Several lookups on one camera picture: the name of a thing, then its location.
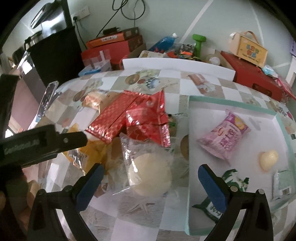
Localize green white biscuit packet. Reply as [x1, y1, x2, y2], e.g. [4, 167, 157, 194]
[192, 166, 249, 223]

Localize mint green snack packet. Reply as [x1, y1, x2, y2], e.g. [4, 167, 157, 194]
[273, 170, 294, 200]

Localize yellow cake packet with barcode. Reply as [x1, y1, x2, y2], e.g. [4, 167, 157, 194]
[63, 137, 122, 174]

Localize small round white mochi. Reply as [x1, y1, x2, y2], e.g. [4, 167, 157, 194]
[258, 150, 279, 172]

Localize red patterned packet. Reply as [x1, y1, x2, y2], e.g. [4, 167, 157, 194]
[86, 90, 149, 144]

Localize beige orange bread packet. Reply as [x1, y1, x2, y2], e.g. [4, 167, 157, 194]
[82, 90, 119, 112]

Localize pink swiss roll packet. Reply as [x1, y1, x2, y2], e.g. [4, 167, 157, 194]
[197, 109, 251, 162]

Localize red candy-wrap snack bag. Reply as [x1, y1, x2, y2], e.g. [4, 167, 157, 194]
[126, 90, 171, 148]

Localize large bagged white bun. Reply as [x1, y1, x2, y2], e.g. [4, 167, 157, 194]
[119, 133, 174, 197]

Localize green-striped cookie packet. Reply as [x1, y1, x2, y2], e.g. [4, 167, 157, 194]
[168, 113, 187, 138]

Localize person's left hand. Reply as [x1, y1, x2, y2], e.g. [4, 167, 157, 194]
[1, 175, 41, 234]

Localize black cabinet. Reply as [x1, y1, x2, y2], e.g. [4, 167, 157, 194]
[28, 27, 84, 86]

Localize white teal-rimmed tray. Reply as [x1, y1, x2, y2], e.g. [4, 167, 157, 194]
[185, 96, 295, 236]

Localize clear acrylic box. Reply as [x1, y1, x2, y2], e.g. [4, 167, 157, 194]
[78, 50, 112, 77]

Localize red box stack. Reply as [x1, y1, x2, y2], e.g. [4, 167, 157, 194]
[81, 35, 146, 70]

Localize pink patterned gift box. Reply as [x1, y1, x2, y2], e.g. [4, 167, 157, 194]
[276, 77, 295, 103]

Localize orange box on top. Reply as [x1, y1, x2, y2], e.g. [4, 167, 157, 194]
[86, 27, 139, 49]

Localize large red gift box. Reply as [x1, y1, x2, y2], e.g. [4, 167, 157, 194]
[221, 51, 283, 102]

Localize white shelf desk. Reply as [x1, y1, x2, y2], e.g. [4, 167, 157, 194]
[285, 67, 296, 87]

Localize blue tissue pack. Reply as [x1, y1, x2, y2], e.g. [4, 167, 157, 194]
[262, 65, 278, 78]

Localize blue water bottle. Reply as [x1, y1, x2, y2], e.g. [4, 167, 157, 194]
[148, 33, 178, 53]

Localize toy clutter pile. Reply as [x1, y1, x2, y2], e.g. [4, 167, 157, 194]
[166, 44, 198, 61]

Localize wooden handbag gift box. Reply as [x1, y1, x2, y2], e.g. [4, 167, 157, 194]
[229, 31, 268, 68]

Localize green dumbbell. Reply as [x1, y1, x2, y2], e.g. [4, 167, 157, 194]
[192, 34, 207, 58]

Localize wall power socket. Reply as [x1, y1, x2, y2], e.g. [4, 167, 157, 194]
[71, 6, 90, 21]

